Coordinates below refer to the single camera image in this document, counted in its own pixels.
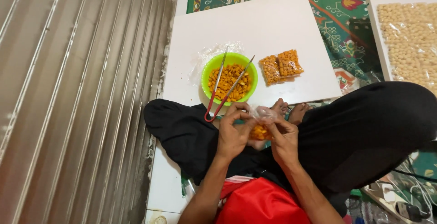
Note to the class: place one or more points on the person's left hand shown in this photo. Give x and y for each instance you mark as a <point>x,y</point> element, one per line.
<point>232,137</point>

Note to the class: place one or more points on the person's right hand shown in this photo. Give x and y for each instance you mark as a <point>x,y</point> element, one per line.
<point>285,143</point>

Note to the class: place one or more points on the small clear plastic bag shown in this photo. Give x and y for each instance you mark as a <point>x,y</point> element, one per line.
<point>263,114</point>

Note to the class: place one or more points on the orange snacks in small bag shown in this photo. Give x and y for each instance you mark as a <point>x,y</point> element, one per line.
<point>259,133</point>

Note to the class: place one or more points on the person's bare foot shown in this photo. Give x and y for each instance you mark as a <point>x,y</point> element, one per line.
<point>280,106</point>
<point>299,113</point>

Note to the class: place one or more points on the heap of orange snack pieces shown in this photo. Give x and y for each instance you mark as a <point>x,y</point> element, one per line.
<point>235,80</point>

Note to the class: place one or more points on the person's red shirt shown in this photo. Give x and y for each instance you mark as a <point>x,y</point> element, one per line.
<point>259,201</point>

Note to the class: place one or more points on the green plastic bowl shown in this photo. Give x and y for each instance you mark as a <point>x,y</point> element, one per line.
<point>210,72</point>

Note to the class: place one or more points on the person's black trousers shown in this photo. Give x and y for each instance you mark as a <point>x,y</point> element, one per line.
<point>358,131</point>

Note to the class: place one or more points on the sealed orange snack packet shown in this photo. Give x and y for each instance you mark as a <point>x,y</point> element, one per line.
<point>290,63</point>
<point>270,69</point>

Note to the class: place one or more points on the pile of empty clear bags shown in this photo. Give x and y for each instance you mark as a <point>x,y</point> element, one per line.
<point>205,55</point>

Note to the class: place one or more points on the white board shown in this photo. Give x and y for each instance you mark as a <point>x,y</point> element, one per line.
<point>259,26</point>

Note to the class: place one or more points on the green patterned carpet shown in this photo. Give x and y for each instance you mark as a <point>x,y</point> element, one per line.
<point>341,22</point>

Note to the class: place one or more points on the metal roller shutter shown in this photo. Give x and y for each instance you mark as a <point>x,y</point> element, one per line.
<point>85,97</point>

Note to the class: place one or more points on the white tray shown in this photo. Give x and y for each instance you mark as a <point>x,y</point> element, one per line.
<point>374,19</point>

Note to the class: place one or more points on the large clear bag of peanuts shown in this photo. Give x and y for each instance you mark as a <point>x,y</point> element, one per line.
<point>409,39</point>

